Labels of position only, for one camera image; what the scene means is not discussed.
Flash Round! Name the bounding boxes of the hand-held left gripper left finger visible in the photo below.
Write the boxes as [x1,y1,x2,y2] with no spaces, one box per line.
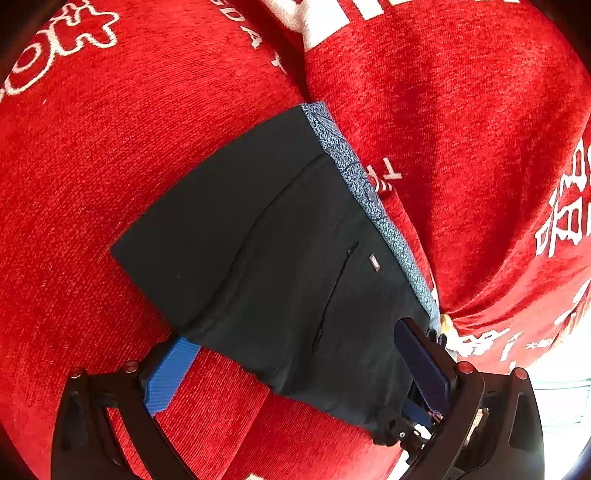
[51,336,202,480]

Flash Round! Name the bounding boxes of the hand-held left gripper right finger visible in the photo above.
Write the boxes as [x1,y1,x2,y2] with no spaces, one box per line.
[393,317,546,480]

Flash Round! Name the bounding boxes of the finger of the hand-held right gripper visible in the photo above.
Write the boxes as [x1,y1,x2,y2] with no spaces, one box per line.
[372,398,445,457]

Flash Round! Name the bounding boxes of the black pants with patterned waistband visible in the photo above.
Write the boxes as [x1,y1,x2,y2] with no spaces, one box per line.
[111,102,445,445]

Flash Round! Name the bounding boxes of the red printed sofa cover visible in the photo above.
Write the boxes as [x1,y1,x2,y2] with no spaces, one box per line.
[0,0,591,480]

